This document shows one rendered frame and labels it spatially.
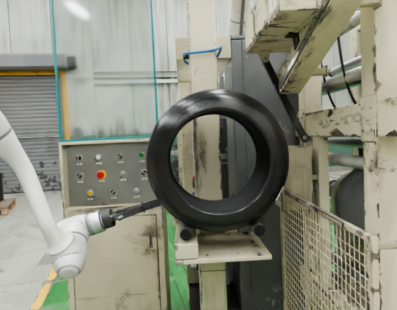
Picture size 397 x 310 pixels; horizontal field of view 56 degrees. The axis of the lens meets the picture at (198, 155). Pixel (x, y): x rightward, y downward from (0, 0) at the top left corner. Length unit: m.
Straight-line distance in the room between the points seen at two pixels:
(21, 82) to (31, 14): 1.75
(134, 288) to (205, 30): 1.43
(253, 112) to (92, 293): 1.41
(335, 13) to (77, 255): 1.16
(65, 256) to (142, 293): 0.93
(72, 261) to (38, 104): 9.38
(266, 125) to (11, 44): 9.97
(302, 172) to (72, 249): 1.04
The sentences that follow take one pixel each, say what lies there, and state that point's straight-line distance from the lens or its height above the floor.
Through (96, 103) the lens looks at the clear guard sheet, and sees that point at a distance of 2.18.
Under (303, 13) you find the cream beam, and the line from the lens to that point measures 1.31.
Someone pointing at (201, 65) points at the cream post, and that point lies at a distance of 1.81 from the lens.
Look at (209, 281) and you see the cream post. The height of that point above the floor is 0.57.
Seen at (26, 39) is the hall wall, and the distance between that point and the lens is 11.01.
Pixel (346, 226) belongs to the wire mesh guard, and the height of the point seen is 0.99.
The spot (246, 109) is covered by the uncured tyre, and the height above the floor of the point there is 1.36.
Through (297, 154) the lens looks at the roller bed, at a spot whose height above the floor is 1.17.
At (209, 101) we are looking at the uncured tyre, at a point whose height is 1.40.
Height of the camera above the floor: 1.27
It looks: 3 degrees down
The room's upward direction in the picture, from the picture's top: 3 degrees counter-clockwise
